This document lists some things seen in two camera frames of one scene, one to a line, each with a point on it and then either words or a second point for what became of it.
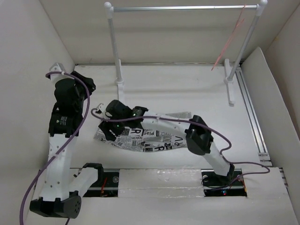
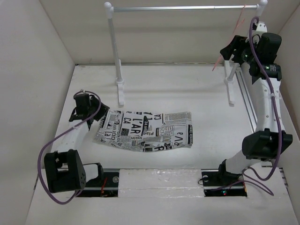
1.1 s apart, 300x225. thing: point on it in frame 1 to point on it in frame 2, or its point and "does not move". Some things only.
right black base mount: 232,185 does not move
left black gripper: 88,82 to 103,110
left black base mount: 107,184 does not move
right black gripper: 106,126 to 238,42
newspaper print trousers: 154,134 does not move
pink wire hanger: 236,28 does not move
